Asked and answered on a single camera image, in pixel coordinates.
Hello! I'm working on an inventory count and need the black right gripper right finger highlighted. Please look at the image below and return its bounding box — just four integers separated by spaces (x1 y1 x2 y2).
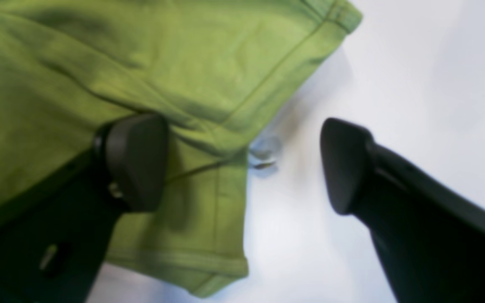
320 118 485 303

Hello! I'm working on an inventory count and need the green T-shirt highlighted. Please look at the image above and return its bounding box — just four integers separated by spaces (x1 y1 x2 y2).
0 0 362 303

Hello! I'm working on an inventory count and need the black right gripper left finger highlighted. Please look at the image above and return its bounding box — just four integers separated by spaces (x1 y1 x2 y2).
0 113 169 303

